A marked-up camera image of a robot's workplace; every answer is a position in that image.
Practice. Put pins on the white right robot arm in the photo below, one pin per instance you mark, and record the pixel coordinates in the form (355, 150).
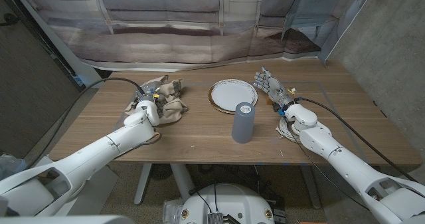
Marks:
(345, 164)

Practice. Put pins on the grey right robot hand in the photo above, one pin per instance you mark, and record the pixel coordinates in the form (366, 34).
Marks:
(274, 87)

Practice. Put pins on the white table leg frame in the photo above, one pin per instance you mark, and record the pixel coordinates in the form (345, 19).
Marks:
(182, 180)

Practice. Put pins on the printed living room backdrop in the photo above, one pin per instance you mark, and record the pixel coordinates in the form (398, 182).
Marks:
(166, 34)

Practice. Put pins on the grey cylindrical cup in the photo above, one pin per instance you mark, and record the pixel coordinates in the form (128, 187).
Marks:
(243, 124)

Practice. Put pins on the white gold-rimmed paper plate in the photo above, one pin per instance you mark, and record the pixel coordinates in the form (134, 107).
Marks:
(229, 92)

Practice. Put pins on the grey table leg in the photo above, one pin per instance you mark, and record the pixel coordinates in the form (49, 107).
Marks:
(310, 187)

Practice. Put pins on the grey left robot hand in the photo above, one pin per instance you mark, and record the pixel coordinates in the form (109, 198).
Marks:
(151, 91)

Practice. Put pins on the blue jeans leg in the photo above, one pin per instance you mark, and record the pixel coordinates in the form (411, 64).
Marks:
(11, 167)

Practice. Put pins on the clear plastic bag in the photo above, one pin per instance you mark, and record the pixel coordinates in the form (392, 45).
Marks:
(171, 210)

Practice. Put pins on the beige striped scarf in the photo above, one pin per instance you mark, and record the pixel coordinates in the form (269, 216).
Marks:
(172, 107)

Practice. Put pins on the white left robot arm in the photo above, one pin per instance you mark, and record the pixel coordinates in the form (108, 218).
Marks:
(99, 154)

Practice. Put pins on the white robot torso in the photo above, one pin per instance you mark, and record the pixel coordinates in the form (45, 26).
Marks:
(229, 204)

